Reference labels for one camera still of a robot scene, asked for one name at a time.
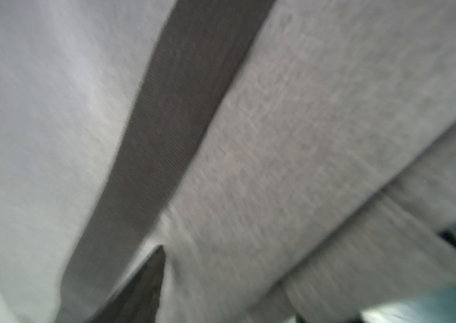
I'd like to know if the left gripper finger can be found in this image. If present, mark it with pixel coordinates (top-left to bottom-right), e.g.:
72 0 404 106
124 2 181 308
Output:
89 246 166 323

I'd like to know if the grey laptop bag with strap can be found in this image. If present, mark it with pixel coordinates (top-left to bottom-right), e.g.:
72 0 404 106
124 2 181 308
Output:
0 1 456 322

